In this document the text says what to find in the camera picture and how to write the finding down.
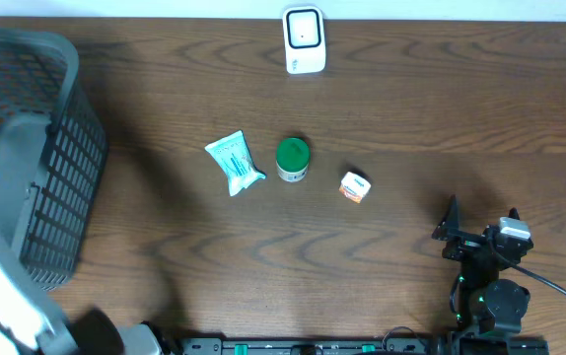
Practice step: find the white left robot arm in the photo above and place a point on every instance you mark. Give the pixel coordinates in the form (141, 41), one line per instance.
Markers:
(32, 323)

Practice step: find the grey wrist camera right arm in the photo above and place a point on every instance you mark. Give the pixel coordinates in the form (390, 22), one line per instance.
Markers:
(514, 228)

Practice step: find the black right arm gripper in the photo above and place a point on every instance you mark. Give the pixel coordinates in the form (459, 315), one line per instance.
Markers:
(450, 224)

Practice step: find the dark grey plastic basket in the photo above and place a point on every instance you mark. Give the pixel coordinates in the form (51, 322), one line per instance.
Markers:
(53, 152)

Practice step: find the white barcode scanner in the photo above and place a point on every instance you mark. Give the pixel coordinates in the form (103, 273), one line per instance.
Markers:
(304, 40)

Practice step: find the green toilet tissue pack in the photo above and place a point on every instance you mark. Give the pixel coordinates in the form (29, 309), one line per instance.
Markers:
(232, 155)

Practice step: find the green lid jar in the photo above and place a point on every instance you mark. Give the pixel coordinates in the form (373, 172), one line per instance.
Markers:
(292, 159)

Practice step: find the orange snack box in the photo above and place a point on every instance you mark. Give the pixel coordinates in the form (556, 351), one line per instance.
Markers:
(354, 187)

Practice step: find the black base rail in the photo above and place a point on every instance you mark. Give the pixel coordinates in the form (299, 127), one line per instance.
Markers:
(403, 345)

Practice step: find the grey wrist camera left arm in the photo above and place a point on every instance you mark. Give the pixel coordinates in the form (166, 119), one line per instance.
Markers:
(139, 340)

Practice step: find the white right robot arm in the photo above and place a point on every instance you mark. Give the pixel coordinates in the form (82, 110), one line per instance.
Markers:
(484, 303)

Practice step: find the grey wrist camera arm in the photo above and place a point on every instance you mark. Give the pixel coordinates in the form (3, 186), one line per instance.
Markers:
(514, 228)
(139, 340)

